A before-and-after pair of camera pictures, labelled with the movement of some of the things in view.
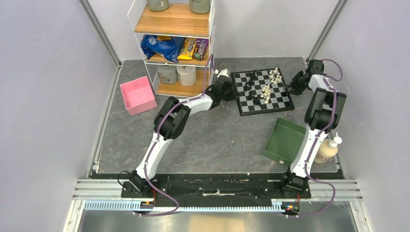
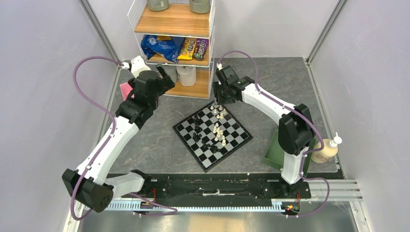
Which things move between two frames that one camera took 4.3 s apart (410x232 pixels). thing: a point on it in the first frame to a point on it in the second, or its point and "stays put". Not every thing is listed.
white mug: [186, 75] stays put
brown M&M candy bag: [201, 46] stays put
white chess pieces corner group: [274, 81] to [220, 108]
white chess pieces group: [267, 93] to [216, 130]
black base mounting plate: [215, 187] stays put
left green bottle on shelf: [158, 5] stays put
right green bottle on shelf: [199, 7] stays put
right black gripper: [295, 90] to [219, 99]
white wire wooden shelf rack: [177, 36] stays put
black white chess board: [261, 91] to [212, 134]
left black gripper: [234, 94] to [166, 83]
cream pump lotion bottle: [327, 150] stays put
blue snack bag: [169, 49] stays put
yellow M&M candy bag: [188, 49] stays put
